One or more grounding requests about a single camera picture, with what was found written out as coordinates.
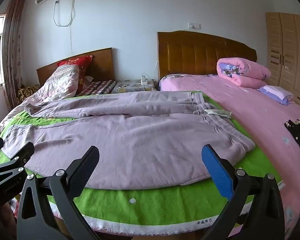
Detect zigzag patterned quilt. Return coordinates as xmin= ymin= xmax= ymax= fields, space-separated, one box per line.
xmin=0 ymin=64 xmax=80 ymax=143

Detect purple pillow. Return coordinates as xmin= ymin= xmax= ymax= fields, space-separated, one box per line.
xmin=259 ymin=85 xmax=295 ymax=105

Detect plain wooden headboard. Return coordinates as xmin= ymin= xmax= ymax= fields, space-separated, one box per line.
xmin=36 ymin=47 xmax=115 ymax=87

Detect red pillow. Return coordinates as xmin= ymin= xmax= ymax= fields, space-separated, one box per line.
xmin=57 ymin=55 xmax=93 ymax=94

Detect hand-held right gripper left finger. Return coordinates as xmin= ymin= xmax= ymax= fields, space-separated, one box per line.
xmin=16 ymin=145 xmax=100 ymax=240

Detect green blanket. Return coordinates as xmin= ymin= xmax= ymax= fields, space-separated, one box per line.
xmin=0 ymin=90 xmax=285 ymax=235

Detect checked sheet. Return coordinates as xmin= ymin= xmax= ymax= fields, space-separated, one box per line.
xmin=76 ymin=76 xmax=117 ymax=97

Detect pink rolled quilt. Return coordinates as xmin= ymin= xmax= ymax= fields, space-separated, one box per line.
xmin=216 ymin=58 xmax=272 ymax=88

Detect padded wooden headboard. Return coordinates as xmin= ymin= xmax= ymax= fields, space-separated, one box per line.
xmin=157 ymin=31 xmax=257 ymax=80

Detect yellow brown plush blanket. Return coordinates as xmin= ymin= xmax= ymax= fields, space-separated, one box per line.
xmin=17 ymin=84 xmax=40 ymax=103

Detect pink bedsheet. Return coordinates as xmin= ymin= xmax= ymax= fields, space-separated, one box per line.
xmin=159 ymin=74 xmax=300 ymax=240

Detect black floral cloth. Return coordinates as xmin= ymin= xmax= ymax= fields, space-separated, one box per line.
xmin=284 ymin=119 xmax=300 ymax=157

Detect lilac pants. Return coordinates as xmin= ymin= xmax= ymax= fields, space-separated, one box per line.
xmin=1 ymin=91 xmax=256 ymax=190

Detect floral covered nightstand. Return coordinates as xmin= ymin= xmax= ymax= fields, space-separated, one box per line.
xmin=112 ymin=79 xmax=158 ymax=93

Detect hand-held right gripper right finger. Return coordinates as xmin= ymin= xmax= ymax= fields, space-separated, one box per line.
xmin=201 ymin=144 xmax=285 ymax=240

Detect brown curtain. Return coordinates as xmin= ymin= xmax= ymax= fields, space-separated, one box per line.
xmin=2 ymin=0 xmax=28 ymax=110

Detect air conditioner cable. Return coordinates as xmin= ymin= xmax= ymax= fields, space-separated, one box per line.
xmin=53 ymin=0 xmax=75 ymax=53

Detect light wooden wardrobe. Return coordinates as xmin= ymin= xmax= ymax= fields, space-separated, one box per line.
xmin=265 ymin=12 xmax=300 ymax=105

